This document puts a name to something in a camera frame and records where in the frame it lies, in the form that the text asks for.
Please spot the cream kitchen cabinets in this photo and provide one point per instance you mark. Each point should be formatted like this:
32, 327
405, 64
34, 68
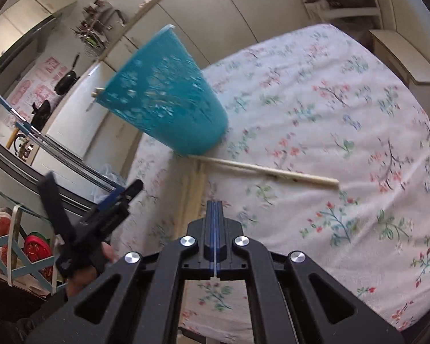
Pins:
208, 18

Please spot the teal perforated plastic basket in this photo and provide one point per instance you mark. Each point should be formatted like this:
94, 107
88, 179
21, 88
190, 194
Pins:
165, 96

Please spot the metal kettle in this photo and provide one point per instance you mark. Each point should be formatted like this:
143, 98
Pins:
23, 145

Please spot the light blue crossbar rack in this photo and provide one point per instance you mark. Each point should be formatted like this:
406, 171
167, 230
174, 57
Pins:
19, 261

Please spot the black frying pan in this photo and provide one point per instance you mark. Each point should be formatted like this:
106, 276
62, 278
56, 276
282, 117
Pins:
65, 80

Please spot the clear plastic bag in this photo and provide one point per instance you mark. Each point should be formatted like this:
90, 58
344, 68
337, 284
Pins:
109, 179

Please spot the person's left hand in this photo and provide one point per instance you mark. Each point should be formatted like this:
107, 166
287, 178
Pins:
110, 253

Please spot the metal utensil rack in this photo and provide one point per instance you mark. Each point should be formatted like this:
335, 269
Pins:
93, 30

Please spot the blue metal pole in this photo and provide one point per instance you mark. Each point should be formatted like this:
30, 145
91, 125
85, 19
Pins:
14, 113

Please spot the pink wall stickers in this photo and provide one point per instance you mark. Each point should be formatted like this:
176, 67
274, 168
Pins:
39, 86

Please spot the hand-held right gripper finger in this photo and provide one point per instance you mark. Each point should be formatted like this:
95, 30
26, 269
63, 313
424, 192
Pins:
218, 236
210, 236

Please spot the floral tablecloth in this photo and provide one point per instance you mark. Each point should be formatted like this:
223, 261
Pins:
308, 114

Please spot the red round item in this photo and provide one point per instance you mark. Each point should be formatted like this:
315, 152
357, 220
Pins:
37, 251

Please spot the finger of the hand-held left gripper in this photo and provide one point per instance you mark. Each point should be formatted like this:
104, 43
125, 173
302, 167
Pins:
111, 200
57, 208

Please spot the white shelf unit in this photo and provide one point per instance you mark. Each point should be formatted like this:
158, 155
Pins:
344, 12

